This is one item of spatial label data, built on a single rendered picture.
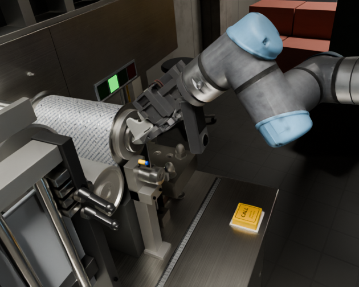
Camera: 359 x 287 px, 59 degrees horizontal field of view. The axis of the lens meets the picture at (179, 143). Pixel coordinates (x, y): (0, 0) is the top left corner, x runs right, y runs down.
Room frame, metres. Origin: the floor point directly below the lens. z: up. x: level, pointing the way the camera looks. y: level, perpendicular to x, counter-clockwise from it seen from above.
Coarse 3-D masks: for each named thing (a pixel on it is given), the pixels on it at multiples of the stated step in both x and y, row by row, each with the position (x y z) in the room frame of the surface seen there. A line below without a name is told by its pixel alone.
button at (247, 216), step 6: (240, 204) 0.68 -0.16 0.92; (246, 204) 0.68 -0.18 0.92; (240, 210) 0.66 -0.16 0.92; (246, 210) 0.66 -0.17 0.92; (252, 210) 0.66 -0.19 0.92; (258, 210) 0.65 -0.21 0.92; (234, 216) 0.64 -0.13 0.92; (240, 216) 0.64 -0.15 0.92; (246, 216) 0.63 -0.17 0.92; (252, 216) 0.63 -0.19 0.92; (258, 216) 0.63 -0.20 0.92; (234, 222) 0.63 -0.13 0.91; (240, 222) 0.62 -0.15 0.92; (246, 222) 0.62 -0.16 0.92; (252, 222) 0.61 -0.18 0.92; (258, 222) 0.62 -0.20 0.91; (252, 228) 0.61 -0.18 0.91
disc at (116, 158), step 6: (120, 108) 0.61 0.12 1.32; (126, 108) 0.63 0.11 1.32; (132, 108) 0.64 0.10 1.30; (120, 114) 0.61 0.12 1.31; (114, 120) 0.59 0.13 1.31; (114, 126) 0.58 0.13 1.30; (114, 132) 0.58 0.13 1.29; (114, 138) 0.57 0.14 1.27; (114, 144) 0.57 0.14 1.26; (144, 144) 0.66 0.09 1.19; (114, 150) 0.57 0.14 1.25; (114, 156) 0.56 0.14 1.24; (120, 162) 0.57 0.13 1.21; (126, 162) 0.59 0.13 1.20
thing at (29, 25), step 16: (0, 0) 0.90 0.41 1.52; (16, 0) 0.87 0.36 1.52; (32, 0) 0.99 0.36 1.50; (48, 0) 1.03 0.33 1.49; (64, 0) 1.00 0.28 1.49; (80, 0) 1.16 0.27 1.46; (96, 0) 1.14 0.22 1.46; (112, 0) 1.19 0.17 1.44; (0, 16) 0.89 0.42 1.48; (16, 16) 0.88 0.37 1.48; (32, 16) 0.89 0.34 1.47; (48, 16) 0.97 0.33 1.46; (64, 16) 0.98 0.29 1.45; (0, 32) 0.83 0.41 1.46; (16, 32) 0.83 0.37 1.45
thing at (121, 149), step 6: (126, 114) 0.61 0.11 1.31; (132, 114) 0.63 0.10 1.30; (120, 120) 0.60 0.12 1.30; (126, 120) 0.61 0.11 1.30; (120, 126) 0.59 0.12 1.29; (120, 132) 0.58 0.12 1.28; (120, 138) 0.58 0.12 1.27; (120, 144) 0.57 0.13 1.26; (120, 150) 0.57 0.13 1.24; (126, 150) 0.59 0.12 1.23; (120, 156) 0.58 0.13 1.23; (126, 156) 0.58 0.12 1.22; (132, 156) 0.60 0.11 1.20
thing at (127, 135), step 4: (136, 120) 0.62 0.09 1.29; (140, 120) 0.63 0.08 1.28; (128, 128) 0.60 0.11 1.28; (124, 132) 0.59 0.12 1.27; (128, 132) 0.59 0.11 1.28; (124, 136) 0.59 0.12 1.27; (128, 136) 0.59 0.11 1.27; (124, 140) 0.59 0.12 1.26; (128, 140) 0.58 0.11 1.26; (124, 144) 0.59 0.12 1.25; (128, 144) 0.58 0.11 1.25; (132, 144) 0.59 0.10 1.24; (136, 144) 0.60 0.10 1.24; (140, 144) 0.62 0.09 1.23; (128, 148) 0.58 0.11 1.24; (132, 148) 0.59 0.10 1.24; (136, 148) 0.60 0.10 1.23; (140, 148) 0.61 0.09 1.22
